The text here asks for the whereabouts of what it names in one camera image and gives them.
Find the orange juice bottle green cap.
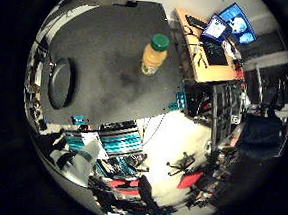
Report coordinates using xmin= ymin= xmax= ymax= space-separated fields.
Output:
xmin=139 ymin=32 xmax=172 ymax=78

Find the wooden desk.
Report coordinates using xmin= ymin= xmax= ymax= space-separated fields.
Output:
xmin=168 ymin=7 xmax=244 ymax=87

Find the person in dark clothes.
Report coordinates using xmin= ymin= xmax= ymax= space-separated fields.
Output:
xmin=234 ymin=111 xmax=287 ymax=163

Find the red office chair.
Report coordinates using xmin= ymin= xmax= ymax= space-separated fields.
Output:
xmin=164 ymin=150 xmax=207 ymax=192

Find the black keyboard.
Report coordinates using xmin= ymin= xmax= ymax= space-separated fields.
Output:
xmin=183 ymin=13 xmax=209 ymax=31

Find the computer monitor blue screen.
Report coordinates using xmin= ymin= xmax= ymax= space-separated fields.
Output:
xmin=216 ymin=1 xmax=261 ymax=46

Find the teal striped crate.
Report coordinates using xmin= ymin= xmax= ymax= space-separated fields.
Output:
xmin=98 ymin=123 xmax=145 ymax=160

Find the open black laptop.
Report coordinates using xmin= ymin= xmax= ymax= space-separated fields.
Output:
xmin=198 ymin=13 xmax=234 ymax=68

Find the black round pan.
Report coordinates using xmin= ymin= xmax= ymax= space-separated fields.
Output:
xmin=46 ymin=56 xmax=78 ymax=112

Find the metal shelf rack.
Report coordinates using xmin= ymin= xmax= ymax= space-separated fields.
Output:
xmin=207 ymin=80 xmax=250 ymax=153

